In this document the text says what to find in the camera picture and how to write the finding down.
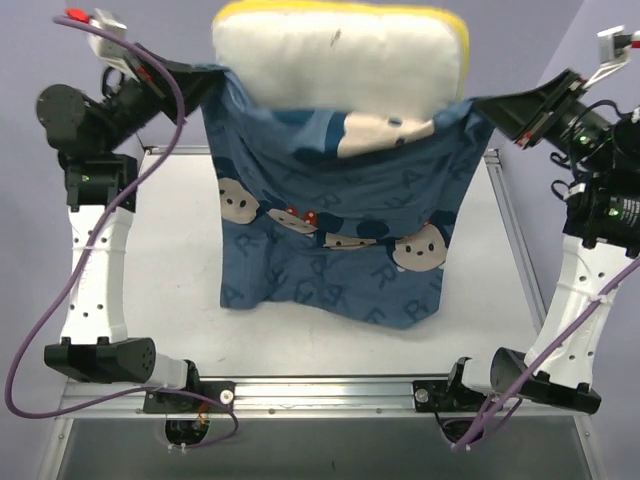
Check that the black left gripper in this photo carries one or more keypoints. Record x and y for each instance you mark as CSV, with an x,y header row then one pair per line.
x,y
154,82

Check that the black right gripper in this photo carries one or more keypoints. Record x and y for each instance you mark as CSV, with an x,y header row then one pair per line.
x,y
545,111

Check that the cream pillow with yellow edge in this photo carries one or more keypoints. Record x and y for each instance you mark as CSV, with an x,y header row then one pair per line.
x,y
396,60

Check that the blue cartoon print pillowcase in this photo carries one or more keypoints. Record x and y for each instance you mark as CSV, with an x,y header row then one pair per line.
x,y
346,212

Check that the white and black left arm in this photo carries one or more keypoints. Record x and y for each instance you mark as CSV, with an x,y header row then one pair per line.
x,y
101,189

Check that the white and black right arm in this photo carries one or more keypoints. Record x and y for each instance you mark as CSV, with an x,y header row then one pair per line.
x,y
600,243

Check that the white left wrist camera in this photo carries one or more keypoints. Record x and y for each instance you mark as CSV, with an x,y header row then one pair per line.
x,y
111,53

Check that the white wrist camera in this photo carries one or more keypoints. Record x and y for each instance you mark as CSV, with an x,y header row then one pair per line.
x,y
615,45
111,53

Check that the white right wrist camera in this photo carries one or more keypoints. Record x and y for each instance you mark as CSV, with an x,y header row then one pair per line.
x,y
615,45

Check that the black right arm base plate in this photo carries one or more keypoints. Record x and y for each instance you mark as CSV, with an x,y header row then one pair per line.
x,y
436,396

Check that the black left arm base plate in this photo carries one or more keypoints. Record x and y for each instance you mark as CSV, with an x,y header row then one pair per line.
x,y
212,396

